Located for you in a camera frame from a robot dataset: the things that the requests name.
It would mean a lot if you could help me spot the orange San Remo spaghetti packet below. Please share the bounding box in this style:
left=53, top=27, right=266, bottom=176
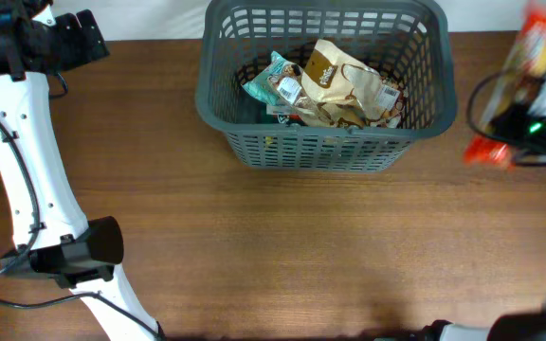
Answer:
left=463, top=1, right=546, bottom=169

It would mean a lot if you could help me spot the beige white-contents pantry pouch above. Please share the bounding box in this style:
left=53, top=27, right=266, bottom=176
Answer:
left=301, top=39, right=408, bottom=129

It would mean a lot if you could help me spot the beige dried mushroom pouch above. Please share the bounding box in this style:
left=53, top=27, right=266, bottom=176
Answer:
left=265, top=61, right=367, bottom=129

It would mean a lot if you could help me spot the teal wet wipes packet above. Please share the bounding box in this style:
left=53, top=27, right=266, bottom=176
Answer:
left=243, top=51, right=300, bottom=106

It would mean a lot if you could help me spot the green Nescafe coffee bag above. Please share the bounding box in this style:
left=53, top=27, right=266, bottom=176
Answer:
left=265, top=104, right=306, bottom=126

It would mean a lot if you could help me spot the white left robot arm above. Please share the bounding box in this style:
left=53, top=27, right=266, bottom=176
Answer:
left=0, top=0, right=164, bottom=340

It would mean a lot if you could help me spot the grey plastic lattice basket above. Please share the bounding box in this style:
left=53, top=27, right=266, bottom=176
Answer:
left=195, top=0, right=457, bottom=172

